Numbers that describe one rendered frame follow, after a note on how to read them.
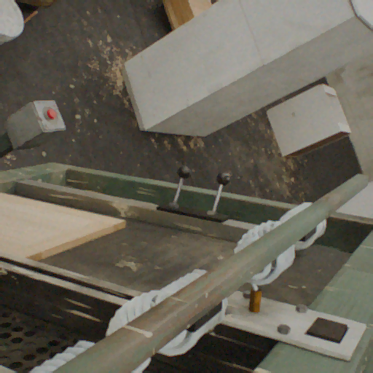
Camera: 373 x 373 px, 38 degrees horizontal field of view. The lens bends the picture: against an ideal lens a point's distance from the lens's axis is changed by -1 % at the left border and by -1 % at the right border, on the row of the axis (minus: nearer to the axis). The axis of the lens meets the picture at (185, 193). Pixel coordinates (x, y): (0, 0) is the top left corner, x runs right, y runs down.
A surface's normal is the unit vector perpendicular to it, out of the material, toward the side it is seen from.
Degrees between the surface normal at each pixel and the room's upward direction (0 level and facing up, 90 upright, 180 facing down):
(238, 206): 90
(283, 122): 90
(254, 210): 90
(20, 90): 0
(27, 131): 90
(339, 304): 60
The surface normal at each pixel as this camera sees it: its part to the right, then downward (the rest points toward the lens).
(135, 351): 0.87, 0.16
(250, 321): 0.06, -0.97
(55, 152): 0.78, -0.35
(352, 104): -0.54, 0.03
